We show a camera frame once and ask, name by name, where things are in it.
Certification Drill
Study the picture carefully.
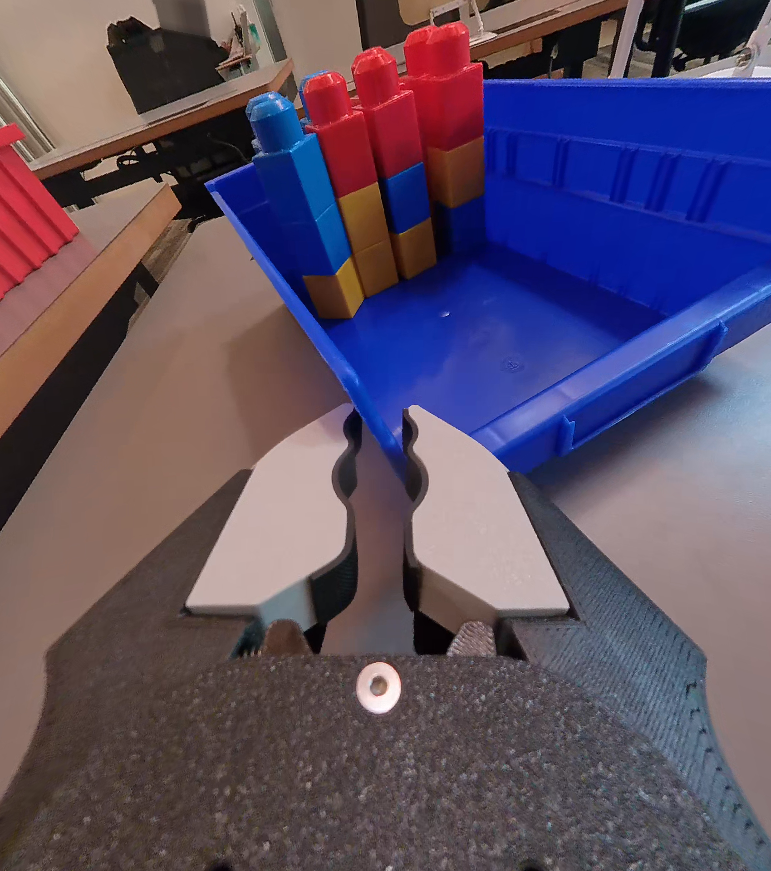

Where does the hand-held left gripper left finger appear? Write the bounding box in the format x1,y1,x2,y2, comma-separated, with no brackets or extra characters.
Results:
184,403,363,637

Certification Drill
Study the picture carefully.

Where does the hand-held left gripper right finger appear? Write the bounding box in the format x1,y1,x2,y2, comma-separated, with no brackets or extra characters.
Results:
402,405,571,637

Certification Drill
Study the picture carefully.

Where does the blue plastic bin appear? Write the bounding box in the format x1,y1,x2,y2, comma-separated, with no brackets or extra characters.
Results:
205,78,771,477

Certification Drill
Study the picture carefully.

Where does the cluster of block towers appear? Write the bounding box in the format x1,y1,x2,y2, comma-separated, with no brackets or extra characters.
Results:
247,22,486,319

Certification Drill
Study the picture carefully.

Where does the wood edged side table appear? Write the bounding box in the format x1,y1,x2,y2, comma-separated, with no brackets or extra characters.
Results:
0,182,183,600

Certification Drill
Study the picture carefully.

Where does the wooden standing desk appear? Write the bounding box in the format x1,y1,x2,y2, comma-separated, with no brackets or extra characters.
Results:
30,58,295,208

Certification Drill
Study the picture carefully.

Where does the black bag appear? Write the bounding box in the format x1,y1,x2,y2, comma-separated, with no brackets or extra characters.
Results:
106,20,231,114

